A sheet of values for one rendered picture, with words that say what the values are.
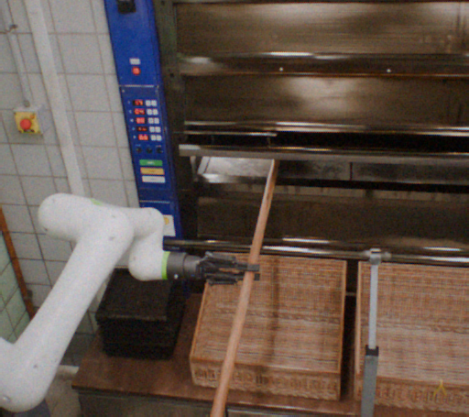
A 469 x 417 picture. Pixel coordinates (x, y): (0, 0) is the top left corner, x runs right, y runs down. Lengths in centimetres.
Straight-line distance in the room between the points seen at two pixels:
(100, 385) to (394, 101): 152
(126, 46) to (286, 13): 56
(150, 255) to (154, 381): 67
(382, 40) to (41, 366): 140
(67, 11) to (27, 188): 83
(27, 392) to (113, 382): 109
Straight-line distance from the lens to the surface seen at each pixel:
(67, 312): 156
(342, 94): 225
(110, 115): 245
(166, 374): 258
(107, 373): 264
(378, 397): 244
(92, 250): 159
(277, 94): 226
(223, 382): 172
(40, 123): 251
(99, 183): 264
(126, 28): 225
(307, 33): 215
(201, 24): 221
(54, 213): 170
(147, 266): 206
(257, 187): 246
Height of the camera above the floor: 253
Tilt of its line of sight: 33 degrees down
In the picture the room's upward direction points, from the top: 4 degrees counter-clockwise
